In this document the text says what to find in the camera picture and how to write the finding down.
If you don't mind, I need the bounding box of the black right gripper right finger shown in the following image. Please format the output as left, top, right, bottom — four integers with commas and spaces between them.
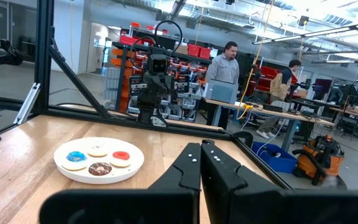
201, 139, 358, 224

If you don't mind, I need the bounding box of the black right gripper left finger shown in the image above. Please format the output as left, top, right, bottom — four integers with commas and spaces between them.
39, 142, 202, 224

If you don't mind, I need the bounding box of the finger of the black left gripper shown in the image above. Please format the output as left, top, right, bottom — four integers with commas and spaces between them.
158, 77, 169, 105
144, 77, 155, 105

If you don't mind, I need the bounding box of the red frosted donut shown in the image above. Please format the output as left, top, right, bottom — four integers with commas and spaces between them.
109, 151, 132, 168

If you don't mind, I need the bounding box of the chocolate frosted sprinkled donut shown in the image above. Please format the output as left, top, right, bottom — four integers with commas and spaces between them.
88, 161, 113, 177

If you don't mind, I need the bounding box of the white sprinkled donut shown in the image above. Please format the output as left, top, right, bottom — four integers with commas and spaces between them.
87, 144, 109, 158

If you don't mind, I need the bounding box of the blue frosted donut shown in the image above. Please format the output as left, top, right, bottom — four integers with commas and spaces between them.
61, 151, 89, 171

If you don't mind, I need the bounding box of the parts shelf rack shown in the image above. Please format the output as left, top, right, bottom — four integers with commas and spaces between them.
110, 42, 213, 124

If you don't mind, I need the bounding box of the red storage bin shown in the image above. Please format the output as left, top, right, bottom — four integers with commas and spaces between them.
199, 47, 213, 60
187, 44, 201, 58

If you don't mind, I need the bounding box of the blue storage bin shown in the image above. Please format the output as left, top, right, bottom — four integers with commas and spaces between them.
251, 141, 298, 174

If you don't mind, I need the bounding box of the white round plate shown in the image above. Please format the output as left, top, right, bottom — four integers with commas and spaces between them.
53, 136, 145, 185

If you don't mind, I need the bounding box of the grey equipment case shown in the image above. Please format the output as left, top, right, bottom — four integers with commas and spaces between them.
204, 79, 239, 105

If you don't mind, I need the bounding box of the orange shop vacuum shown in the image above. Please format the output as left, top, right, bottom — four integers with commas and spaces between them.
292, 134, 345, 187

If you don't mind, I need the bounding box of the person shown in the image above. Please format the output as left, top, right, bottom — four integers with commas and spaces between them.
256, 58, 303, 139
205, 41, 241, 130

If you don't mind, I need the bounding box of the wooden workbench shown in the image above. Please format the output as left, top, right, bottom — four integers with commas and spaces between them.
202, 98, 335, 153

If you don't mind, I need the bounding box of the black power strip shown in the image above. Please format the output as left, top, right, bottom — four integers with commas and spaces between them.
262, 104, 284, 113

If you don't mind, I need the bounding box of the red tool cabinet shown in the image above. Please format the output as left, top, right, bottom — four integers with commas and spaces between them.
255, 65, 298, 100

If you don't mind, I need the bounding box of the grey aluminium bar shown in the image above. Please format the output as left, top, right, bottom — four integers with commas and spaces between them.
13, 82, 42, 125

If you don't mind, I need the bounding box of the dark computer monitor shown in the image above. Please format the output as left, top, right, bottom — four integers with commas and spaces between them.
314, 78, 334, 94

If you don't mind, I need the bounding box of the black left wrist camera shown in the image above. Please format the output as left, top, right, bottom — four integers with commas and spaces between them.
149, 54, 170, 75

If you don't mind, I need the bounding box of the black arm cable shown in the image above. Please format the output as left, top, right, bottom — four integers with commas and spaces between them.
154, 20, 183, 58
129, 36, 155, 71

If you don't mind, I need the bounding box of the black frame side rail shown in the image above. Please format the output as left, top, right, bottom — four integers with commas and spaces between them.
233, 136, 293, 190

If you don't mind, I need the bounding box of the black frame end rail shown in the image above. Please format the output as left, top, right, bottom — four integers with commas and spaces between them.
0, 95, 241, 141

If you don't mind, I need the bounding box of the black diagonal frame brace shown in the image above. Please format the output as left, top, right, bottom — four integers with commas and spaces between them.
48, 29, 113, 119

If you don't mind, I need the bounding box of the yellow hanging cable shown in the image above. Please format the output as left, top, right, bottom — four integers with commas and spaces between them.
236, 0, 275, 121

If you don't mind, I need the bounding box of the black frame post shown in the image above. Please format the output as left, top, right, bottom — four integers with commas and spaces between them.
35, 0, 55, 113

